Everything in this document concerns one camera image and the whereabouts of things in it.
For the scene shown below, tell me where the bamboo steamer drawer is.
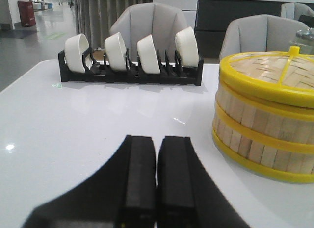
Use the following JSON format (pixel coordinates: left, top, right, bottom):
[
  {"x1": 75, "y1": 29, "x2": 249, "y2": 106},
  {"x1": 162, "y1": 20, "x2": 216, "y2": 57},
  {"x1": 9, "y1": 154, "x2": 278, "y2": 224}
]
[
  {"x1": 212, "y1": 113, "x2": 314, "y2": 183},
  {"x1": 215, "y1": 81, "x2": 314, "y2": 154}
]

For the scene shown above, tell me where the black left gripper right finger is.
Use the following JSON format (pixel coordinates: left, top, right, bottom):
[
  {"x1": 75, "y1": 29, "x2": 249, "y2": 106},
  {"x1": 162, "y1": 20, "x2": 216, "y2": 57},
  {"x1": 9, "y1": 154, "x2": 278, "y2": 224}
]
[{"x1": 157, "y1": 136, "x2": 249, "y2": 228}]

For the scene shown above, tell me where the white bowl far left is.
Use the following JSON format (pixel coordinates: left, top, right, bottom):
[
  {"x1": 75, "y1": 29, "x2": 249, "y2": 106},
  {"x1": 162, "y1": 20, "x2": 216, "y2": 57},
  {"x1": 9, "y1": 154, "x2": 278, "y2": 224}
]
[{"x1": 64, "y1": 34, "x2": 89, "y2": 73}]

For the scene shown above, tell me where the grey chair far right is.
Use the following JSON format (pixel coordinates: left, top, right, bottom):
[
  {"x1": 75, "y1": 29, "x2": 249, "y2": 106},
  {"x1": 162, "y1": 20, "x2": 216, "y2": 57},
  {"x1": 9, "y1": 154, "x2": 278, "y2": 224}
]
[{"x1": 280, "y1": 2, "x2": 314, "y2": 20}]

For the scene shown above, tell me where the black bowl rack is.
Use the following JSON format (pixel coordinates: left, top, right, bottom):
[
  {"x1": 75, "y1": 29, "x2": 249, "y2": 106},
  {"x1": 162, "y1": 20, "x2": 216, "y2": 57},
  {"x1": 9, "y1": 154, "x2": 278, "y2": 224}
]
[{"x1": 58, "y1": 47, "x2": 204, "y2": 86}]

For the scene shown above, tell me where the red bin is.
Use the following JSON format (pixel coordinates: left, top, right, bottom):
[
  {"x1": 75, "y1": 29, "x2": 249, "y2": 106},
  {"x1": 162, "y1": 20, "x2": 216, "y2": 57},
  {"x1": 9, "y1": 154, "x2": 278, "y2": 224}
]
[{"x1": 18, "y1": 0, "x2": 36, "y2": 27}]

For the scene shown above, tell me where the dark counter cabinet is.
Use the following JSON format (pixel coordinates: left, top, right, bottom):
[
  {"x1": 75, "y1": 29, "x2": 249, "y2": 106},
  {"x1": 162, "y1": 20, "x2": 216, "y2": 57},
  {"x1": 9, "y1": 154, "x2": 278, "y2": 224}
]
[{"x1": 195, "y1": 0, "x2": 314, "y2": 59}]

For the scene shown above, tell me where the white bowl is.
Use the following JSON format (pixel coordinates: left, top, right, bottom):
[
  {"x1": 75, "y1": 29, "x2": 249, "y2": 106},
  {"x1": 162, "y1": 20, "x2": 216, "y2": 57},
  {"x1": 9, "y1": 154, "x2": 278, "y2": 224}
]
[
  {"x1": 175, "y1": 26, "x2": 199, "y2": 67},
  {"x1": 137, "y1": 34, "x2": 160, "y2": 75},
  {"x1": 64, "y1": 34, "x2": 89, "y2": 73},
  {"x1": 105, "y1": 32, "x2": 127, "y2": 71}
]

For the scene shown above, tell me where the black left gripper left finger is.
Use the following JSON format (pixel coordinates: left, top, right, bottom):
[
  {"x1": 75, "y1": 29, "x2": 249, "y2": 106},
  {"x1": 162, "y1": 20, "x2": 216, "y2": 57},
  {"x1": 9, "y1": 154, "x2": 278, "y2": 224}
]
[{"x1": 23, "y1": 135, "x2": 156, "y2": 228}]

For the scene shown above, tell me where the woven bamboo steamer lid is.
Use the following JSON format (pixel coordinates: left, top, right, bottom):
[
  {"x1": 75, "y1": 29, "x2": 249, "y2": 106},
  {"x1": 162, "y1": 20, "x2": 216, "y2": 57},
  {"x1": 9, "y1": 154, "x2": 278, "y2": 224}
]
[{"x1": 219, "y1": 46, "x2": 314, "y2": 108}]

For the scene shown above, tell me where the white bowl far right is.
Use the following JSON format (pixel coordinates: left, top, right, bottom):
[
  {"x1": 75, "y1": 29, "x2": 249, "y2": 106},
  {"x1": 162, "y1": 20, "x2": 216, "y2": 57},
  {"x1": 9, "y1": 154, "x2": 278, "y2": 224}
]
[{"x1": 175, "y1": 26, "x2": 199, "y2": 67}]

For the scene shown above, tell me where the glass pot lid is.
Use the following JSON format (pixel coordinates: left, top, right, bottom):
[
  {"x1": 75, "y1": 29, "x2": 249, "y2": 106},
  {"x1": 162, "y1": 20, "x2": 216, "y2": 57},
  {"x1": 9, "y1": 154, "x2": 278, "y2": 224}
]
[{"x1": 292, "y1": 28, "x2": 314, "y2": 55}]

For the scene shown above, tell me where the grey chair left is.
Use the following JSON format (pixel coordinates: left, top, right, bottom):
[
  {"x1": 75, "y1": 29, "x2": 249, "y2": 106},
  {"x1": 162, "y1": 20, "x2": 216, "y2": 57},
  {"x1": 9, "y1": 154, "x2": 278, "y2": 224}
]
[{"x1": 109, "y1": 3, "x2": 188, "y2": 56}]

